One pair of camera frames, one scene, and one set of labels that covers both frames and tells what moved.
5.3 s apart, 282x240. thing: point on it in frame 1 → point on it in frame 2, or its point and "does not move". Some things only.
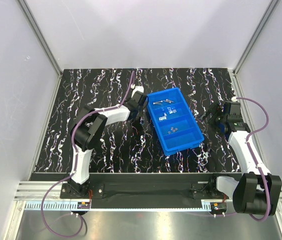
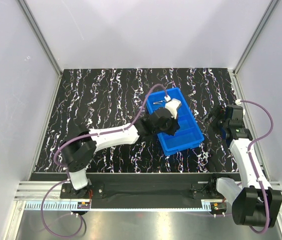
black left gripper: (142, 100) → (171, 127)
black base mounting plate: (139, 190) does not move
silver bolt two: (158, 103) does not move
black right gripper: (214, 114) does not move
